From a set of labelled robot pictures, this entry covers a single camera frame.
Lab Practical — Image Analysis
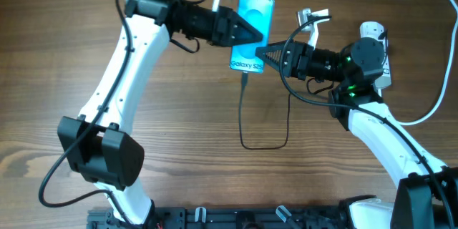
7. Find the black USB charging cable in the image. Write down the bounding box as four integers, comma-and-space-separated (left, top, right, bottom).
238, 29, 391, 150

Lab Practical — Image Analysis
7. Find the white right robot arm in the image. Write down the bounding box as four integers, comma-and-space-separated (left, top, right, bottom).
255, 37, 457, 228

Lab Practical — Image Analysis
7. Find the white power strip cord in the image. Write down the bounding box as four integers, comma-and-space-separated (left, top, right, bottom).
396, 0, 458, 127

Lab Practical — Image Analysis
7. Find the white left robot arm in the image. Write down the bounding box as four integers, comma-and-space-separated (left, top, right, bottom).
57, 0, 263, 228

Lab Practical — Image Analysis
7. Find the white power strip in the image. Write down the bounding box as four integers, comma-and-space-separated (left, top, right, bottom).
359, 21, 391, 95

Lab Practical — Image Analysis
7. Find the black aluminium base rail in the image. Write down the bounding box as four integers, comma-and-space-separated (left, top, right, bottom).
87, 206, 347, 229

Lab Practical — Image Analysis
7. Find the Galaxy S25 smartphone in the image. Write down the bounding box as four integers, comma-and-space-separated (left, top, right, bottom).
230, 0, 275, 74

